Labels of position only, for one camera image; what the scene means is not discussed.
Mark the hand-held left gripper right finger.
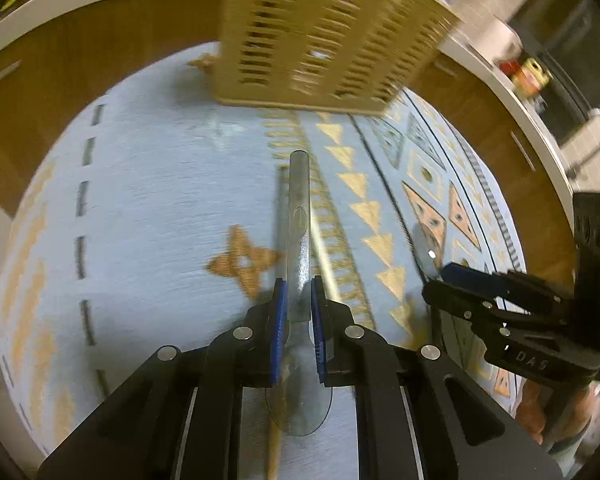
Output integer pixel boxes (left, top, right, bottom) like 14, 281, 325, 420
310, 275, 565, 480

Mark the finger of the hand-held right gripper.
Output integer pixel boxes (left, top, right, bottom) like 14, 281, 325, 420
422, 280, 576, 347
439, 262, 577, 319

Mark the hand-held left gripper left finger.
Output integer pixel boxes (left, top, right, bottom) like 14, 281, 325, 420
37, 279, 288, 480

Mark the clear plastic spoon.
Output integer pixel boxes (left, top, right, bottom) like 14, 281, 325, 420
264, 151, 333, 437
411, 224, 447, 282

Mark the yellow plastic utensil basket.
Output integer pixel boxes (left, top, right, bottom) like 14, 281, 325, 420
214, 0, 464, 114

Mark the person's right hand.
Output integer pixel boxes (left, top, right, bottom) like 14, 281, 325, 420
517, 382, 600, 464

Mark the wooden cabinet door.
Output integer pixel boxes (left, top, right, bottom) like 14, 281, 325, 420
412, 47, 487, 128
55, 0, 229, 111
459, 74, 579, 282
0, 30, 98, 212

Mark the blue patterned tablecloth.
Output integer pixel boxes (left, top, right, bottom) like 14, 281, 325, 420
0, 42, 531, 480

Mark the yellow detergent bottle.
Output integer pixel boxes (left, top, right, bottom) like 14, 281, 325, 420
512, 57, 554, 97

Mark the dark window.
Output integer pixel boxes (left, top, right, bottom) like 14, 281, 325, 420
506, 0, 600, 144

